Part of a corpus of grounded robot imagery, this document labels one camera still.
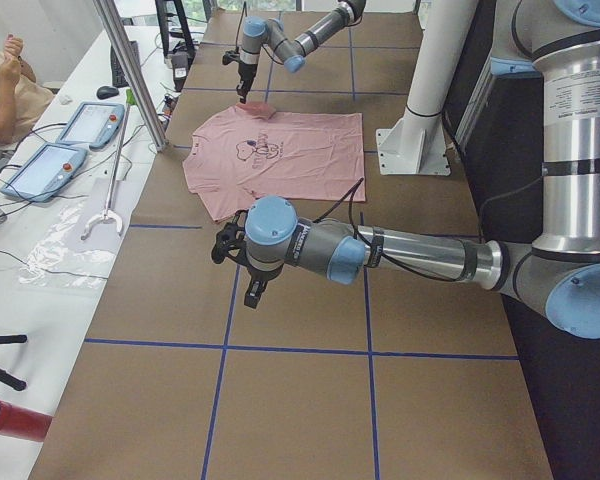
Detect black tripod legs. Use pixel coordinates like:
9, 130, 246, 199
0, 334, 28, 391

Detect black power adapter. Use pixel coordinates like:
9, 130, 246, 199
169, 50, 195, 92

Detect far teach pendant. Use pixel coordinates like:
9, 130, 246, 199
56, 102, 125, 150

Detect clear plastic bag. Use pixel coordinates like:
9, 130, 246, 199
19, 199, 115, 290

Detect near teach pendant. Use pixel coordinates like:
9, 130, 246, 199
0, 143, 87, 203

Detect seated person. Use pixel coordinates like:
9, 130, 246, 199
0, 34, 55, 148

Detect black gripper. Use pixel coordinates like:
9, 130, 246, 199
236, 62, 256, 103
244, 266, 280, 308

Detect pink printed t-shirt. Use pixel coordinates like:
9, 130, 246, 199
183, 102, 366, 221

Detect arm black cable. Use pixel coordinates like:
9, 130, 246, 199
314, 177, 406, 274

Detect red cylinder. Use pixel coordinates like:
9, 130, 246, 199
0, 400, 53, 442

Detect black computer mouse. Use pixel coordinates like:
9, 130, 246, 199
96, 85, 119, 100

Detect teach pendant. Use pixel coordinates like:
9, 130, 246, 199
0, 143, 87, 203
56, 102, 125, 150

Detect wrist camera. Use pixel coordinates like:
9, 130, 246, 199
211, 210, 248, 266
222, 49, 240, 66

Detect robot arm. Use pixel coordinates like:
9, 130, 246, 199
223, 0, 366, 104
240, 1, 600, 339

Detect black keyboard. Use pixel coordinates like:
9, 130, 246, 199
110, 40, 140, 88

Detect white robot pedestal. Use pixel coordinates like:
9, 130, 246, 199
376, 0, 478, 176

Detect aluminium frame post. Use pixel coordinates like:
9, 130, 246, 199
93, 0, 167, 152

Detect reacher grabber tool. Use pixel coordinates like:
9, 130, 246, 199
80, 88, 135, 241

